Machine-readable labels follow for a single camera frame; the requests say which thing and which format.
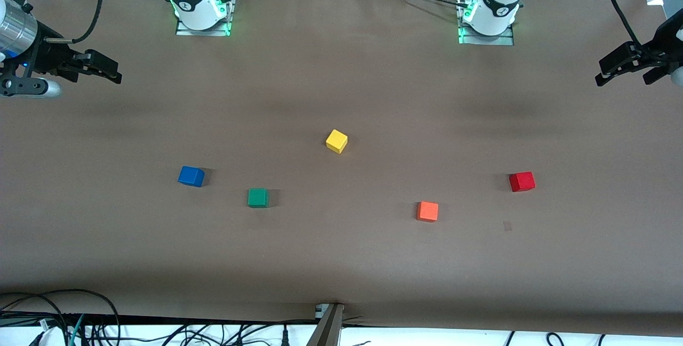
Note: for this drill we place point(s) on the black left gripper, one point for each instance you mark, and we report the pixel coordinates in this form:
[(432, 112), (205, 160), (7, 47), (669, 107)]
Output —
[(665, 42)]

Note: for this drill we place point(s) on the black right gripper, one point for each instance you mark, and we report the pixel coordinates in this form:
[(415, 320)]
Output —
[(49, 57)]

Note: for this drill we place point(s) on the red wooden block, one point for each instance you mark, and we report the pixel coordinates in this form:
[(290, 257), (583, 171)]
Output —
[(522, 182)]

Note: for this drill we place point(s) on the blue wooden block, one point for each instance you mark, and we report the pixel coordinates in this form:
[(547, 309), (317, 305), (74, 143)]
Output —
[(190, 176)]

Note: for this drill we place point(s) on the green wooden block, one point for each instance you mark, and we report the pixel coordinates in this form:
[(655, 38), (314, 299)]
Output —
[(258, 198)]

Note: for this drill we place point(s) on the yellow wooden block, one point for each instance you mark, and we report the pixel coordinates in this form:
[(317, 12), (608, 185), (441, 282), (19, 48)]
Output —
[(336, 141)]

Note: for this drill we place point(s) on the orange wooden block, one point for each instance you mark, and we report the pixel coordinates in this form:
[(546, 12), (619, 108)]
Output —
[(427, 211)]

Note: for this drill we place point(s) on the brown paper table cover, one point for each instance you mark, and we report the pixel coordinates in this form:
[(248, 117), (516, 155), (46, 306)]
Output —
[(341, 260)]

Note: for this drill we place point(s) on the aluminium profile strut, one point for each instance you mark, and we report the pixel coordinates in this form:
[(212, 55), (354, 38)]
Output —
[(326, 330)]

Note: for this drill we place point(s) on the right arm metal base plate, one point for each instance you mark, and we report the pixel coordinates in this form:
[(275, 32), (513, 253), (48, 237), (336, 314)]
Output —
[(203, 32)]

